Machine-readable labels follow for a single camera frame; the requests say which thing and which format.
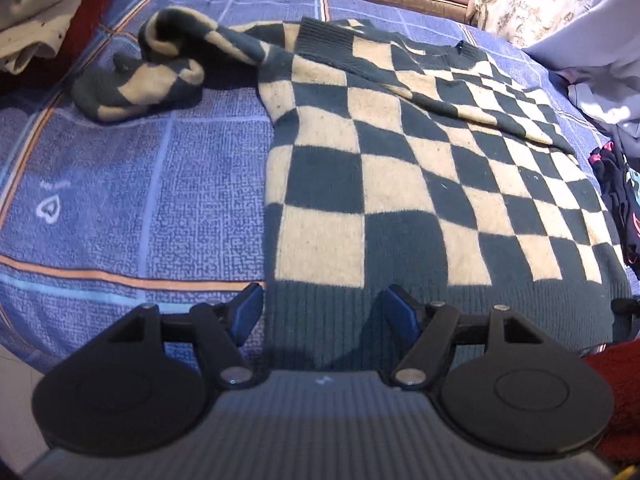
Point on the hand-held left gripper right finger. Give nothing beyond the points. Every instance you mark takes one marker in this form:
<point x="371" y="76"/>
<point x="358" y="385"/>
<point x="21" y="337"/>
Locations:
<point x="400" y="311"/>

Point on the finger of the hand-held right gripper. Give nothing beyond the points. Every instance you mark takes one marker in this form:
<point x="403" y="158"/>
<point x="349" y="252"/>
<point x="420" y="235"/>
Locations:
<point x="627" y="306"/>

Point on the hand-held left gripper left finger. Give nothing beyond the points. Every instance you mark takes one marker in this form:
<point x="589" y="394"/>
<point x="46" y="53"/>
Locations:
<point x="247" y="311"/>

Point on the teal and cream checkered sweater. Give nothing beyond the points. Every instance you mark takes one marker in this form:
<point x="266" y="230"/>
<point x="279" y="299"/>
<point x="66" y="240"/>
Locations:
<point x="350" y="185"/>

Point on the red fleece cloth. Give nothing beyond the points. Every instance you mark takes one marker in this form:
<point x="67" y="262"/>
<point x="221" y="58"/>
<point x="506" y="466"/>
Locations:
<point x="617" y="400"/>

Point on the dark printed garment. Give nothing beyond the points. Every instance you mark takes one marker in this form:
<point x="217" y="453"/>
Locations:
<point x="617" y="185"/>

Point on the blue patterned bedsheet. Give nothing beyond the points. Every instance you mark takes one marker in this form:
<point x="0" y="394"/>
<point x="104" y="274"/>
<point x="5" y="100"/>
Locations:
<point x="150" y="185"/>

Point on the pale lavender cloth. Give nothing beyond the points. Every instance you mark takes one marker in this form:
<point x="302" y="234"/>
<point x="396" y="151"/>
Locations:
<point x="600" y="60"/>

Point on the cream floral blanket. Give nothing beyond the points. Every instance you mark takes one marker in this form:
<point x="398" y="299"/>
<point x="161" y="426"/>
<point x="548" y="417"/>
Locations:
<point x="540" y="0"/>

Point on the dark red garment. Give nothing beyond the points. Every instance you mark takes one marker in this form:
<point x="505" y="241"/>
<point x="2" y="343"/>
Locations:
<point x="92" y="15"/>

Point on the white garment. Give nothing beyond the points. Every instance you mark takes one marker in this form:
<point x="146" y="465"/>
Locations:
<point x="30" y="10"/>

